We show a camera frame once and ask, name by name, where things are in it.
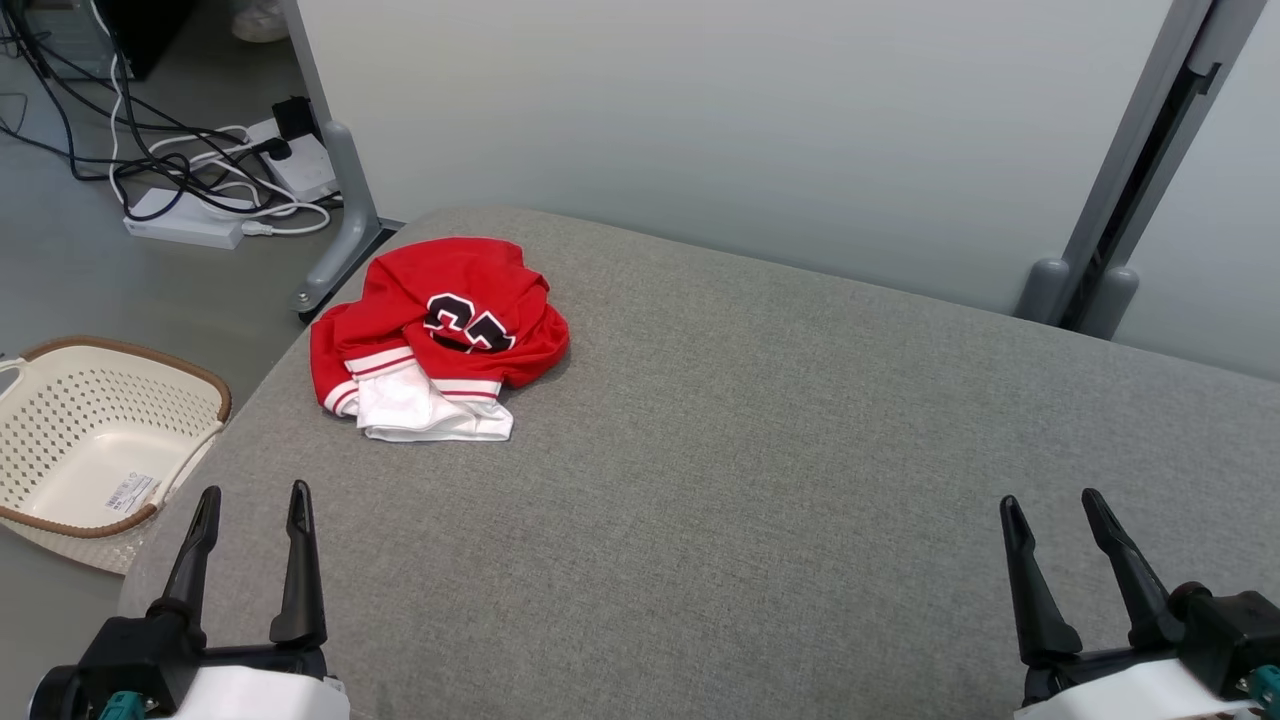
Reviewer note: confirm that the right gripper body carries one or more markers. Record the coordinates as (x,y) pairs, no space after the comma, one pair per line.
(1120,700)

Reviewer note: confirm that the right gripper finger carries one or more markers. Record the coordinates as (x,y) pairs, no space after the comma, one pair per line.
(1145,610)
(1040,620)

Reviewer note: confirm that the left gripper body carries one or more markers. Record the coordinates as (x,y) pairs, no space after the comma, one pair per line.
(260,700)

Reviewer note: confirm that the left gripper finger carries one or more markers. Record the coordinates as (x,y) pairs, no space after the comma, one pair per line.
(190,580)
(300,600)

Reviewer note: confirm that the red jersey white sleeves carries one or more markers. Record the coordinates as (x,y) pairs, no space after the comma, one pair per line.
(450,275)

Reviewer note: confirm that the cream perforated laundry basket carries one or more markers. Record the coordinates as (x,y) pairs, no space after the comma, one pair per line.
(90,460)

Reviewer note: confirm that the long white power strip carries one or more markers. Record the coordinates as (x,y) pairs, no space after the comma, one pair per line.
(185,225)

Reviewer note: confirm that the square white power strip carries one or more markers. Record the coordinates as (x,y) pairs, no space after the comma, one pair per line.
(305,170)

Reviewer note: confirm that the black power adapter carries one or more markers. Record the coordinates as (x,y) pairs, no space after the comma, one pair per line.
(295,118)

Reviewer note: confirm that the dark computer tower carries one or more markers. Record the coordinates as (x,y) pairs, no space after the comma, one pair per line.
(145,30)

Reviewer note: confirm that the white shoe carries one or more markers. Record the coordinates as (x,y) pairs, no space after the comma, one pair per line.
(260,20)

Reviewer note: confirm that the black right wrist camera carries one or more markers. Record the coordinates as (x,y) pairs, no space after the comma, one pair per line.
(1230,630)

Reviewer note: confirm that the teal left camera connector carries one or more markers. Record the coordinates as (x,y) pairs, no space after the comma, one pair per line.
(128,708)

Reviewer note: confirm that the teal camera connector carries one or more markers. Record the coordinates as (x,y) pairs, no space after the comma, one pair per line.
(1265,690)
(128,708)

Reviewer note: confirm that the teal right camera connector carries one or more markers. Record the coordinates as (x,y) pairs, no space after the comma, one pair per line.
(1265,690)

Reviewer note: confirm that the grey partition post flat foot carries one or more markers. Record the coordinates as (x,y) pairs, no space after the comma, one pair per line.
(350,190)

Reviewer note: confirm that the grey partition post double foot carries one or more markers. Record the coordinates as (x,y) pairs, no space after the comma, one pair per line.
(1140,150)

